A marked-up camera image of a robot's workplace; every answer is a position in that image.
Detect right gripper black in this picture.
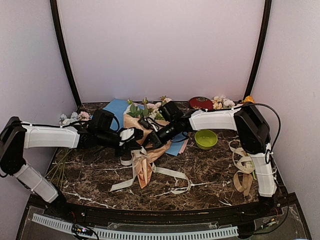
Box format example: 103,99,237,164
140,120,179,152

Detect white printed ribbon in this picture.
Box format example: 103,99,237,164
110,144,192,195

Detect beige pink wrapping paper sheet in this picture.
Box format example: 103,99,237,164
123,112,172,189

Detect pink rose fake flower stem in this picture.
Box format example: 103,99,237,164
142,95,172,120

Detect white rose fake flower stem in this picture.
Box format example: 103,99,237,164
127,98,145,118

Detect pile of fake flowers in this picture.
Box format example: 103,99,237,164
46,111,92,190
211,94,258,181

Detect brown twine ribbon bundle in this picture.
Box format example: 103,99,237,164
228,140,255,197

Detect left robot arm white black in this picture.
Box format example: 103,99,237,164
0,109,144,218

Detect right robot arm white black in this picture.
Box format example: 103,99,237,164
142,101,277,217

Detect blue wrapping paper sheet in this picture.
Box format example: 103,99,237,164
103,98,186,156

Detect lime green bowl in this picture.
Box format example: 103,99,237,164
194,129,218,150

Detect red round embroidered cushion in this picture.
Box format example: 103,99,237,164
188,96,213,110

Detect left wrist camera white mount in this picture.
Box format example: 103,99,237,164
119,127,144,147

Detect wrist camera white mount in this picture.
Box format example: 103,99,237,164
119,127,144,147
138,101,186,132

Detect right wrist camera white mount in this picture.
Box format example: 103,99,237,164
138,101,186,132

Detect white slotted cable duct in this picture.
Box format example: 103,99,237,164
31,213,239,240

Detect left black frame post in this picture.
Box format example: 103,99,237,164
49,0,82,107

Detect black frame post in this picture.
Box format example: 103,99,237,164
49,0,82,107
243,0,272,99

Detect right black frame post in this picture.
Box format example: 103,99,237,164
243,0,272,99

